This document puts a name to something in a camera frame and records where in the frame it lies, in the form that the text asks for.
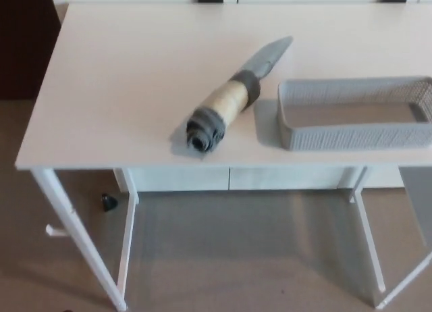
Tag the white desk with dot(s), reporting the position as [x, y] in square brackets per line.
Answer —
[135, 72]

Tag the grey mesh container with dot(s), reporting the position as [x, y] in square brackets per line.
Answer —
[354, 136]

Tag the white cabinet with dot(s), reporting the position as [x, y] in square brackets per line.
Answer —
[287, 178]

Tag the small black floor object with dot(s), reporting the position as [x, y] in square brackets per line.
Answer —
[109, 204]

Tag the dark brown furniture panel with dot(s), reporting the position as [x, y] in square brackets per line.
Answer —
[23, 38]

